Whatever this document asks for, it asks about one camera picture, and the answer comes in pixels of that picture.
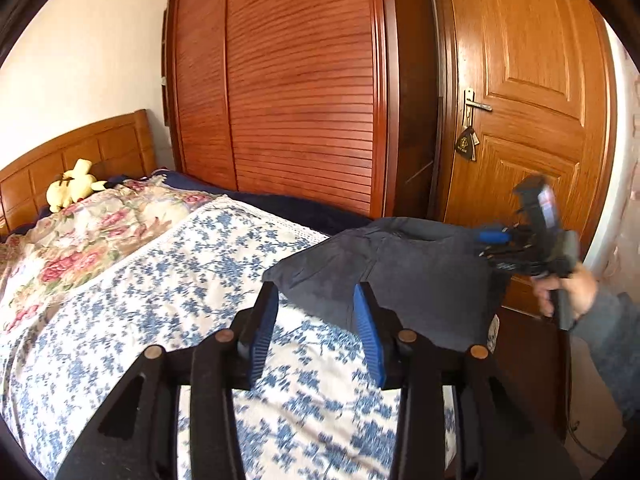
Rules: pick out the blue floral blanket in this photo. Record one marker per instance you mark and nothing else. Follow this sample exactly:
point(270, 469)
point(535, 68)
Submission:
point(150, 300)

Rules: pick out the black jacket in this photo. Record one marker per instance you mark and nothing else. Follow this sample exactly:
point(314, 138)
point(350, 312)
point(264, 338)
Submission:
point(400, 285)

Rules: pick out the yellow plush toy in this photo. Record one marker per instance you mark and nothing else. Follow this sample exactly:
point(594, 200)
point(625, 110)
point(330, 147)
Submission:
point(72, 187)

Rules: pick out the wooden door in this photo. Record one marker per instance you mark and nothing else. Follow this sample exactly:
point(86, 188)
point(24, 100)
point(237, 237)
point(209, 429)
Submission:
point(525, 60)

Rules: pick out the person's right forearm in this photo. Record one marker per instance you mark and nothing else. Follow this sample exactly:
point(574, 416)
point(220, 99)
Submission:
point(607, 350)

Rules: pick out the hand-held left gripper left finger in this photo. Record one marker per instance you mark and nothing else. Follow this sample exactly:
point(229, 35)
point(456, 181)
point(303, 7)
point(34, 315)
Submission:
point(262, 325)

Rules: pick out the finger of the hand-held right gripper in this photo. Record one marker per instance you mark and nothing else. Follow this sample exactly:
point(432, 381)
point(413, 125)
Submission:
point(492, 236)
point(500, 259)

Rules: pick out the person's right hand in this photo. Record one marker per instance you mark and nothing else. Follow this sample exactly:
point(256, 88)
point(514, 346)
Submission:
point(580, 285)

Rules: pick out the dark triangular key tag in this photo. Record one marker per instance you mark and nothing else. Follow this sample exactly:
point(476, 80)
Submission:
point(466, 146)

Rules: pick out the wooden bed headboard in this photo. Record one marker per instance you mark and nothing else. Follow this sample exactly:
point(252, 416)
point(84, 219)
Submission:
point(90, 155)

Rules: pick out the pink floral quilt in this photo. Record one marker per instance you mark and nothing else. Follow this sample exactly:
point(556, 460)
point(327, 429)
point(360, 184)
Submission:
point(90, 235)

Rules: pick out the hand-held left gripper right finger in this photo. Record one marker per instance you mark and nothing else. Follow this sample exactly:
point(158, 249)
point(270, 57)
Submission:
point(370, 330)

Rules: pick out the wooden slatted wardrobe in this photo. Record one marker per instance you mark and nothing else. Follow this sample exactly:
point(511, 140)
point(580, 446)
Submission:
point(300, 85)

